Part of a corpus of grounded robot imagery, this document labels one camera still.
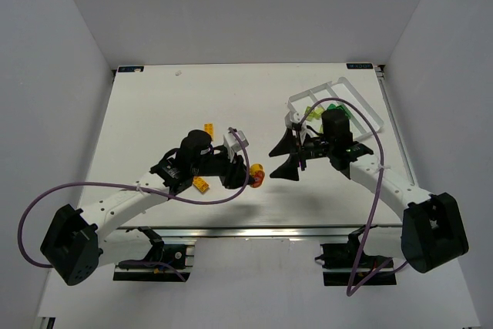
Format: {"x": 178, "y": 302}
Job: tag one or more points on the yellow 2x4 brick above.
{"x": 209, "y": 128}

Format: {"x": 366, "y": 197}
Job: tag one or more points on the blue table label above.
{"x": 130, "y": 69}
{"x": 359, "y": 65}

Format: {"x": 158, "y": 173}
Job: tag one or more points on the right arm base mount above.
{"x": 338, "y": 249}

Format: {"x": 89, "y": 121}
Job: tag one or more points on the yellow round printed brick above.
{"x": 257, "y": 171}

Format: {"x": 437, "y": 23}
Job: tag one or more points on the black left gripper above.
{"x": 229, "y": 167}

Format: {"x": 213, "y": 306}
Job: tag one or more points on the left blue table label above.
{"x": 130, "y": 69}

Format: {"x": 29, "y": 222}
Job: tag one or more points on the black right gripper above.
{"x": 303, "y": 153}

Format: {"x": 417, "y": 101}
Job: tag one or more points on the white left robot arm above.
{"x": 78, "y": 241}

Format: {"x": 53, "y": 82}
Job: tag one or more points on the white three-compartment tray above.
{"x": 341, "y": 92}

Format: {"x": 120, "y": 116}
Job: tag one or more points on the aluminium table rail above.
{"x": 256, "y": 232}

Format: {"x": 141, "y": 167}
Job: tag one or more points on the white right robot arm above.
{"x": 432, "y": 231}

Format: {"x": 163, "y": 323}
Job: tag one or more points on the yellow upside-down brick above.
{"x": 200, "y": 184}

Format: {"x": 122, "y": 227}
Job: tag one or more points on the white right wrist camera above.
{"x": 296, "y": 122}

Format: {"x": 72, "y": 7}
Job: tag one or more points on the green upside-down plate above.
{"x": 345, "y": 110}

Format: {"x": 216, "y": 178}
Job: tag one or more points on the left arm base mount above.
{"x": 158, "y": 260}

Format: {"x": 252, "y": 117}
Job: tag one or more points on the right blue table label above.
{"x": 359, "y": 65}

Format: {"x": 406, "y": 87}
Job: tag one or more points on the lime green 2x2 brick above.
{"x": 315, "y": 114}

